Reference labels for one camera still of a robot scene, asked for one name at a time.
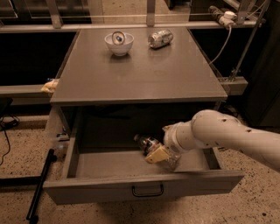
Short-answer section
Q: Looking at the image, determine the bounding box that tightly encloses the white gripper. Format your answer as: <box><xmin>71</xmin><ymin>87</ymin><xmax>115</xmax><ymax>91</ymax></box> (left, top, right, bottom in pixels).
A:
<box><xmin>145</xmin><ymin>122</ymin><xmax>196</xmax><ymax>164</ymax></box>

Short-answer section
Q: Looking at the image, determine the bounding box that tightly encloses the clear plastic water bottle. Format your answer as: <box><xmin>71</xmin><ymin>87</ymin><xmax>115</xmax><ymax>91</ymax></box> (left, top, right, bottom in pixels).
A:
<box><xmin>134</xmin><ymin>134</ymin><xmax>181</xmax><ymax>172</ymax></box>

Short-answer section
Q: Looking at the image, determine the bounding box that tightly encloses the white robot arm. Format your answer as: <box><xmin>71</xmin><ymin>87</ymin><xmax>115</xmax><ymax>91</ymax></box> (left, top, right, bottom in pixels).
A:
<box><xmin>145</xmin><ymin>109</ymin><xmax>280</xmax><ymax>172</ymax></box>

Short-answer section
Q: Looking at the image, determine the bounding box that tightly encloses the open grey top drawer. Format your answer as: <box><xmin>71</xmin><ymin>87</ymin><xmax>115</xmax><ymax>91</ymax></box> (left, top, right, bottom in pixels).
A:
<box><xmin>44</xmin><ymin>105</ymin><xmax>244</xmax><ymax>204</ymax></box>

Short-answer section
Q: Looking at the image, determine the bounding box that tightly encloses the grey metal cabinet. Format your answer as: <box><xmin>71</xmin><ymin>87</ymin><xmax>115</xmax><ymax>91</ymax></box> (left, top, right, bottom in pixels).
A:
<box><xmin>49</xmin><ymin>26</ymin><xmax>228</xmax><ymax>138</ymax></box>

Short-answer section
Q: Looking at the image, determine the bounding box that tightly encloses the crushed silver soda can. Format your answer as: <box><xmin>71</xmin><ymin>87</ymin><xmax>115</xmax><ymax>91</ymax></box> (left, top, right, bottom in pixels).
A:
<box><xmin>148</xmin><ymin>29</ymin><xmax>173</xmax><ymax>49</ymax></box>

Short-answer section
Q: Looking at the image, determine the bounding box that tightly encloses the white ceramic bowl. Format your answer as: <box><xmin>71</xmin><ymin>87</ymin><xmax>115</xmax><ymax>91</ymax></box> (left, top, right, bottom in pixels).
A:
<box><xmin>104</xmin><ymin>32</ymin><xmax>134</xmax><ymax>56</ymax></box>

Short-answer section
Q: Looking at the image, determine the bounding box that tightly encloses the can inside bowl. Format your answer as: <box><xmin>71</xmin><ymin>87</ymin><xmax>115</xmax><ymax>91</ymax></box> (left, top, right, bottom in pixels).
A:
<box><xmin>112</xmin><ymin>31</ymin><xmax>125</xmax><ymax>46</ymax></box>

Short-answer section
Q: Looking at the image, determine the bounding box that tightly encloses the white power strip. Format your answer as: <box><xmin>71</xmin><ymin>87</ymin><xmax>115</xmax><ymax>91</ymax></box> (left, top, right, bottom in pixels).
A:
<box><xmin>208</xmin><ymin>5</ymin><xmax>236</xmax><ymax>28</ymax></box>

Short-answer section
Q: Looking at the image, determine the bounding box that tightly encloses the black floor stand bar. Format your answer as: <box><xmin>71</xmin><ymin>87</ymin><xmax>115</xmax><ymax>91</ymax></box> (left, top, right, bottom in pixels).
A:
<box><xmin>26</xmin><ymin>149</ymin><xmax>57</xmax><ymax>224</ymax></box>

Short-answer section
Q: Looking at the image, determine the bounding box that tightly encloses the black drawer handle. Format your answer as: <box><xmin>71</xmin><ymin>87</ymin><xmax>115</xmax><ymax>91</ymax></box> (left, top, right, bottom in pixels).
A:
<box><xmin>131</xmin><ymin>184</ymin><xmax>165</xmax><ymax>198</ymax></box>

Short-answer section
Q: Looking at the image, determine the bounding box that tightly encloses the white power cable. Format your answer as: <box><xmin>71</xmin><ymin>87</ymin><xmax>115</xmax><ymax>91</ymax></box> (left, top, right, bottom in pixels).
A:
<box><xmin>208</xmin><ymin>25</ymin><xmax>233</xmax><ymax>66</ymax></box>

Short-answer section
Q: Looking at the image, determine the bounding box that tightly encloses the black cable on left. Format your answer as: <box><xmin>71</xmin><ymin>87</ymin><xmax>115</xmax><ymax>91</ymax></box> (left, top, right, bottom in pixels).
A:
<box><xmin>0</xmin><ymin>113</ymin><xmax>21</xmax><ymax>166</ymax></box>

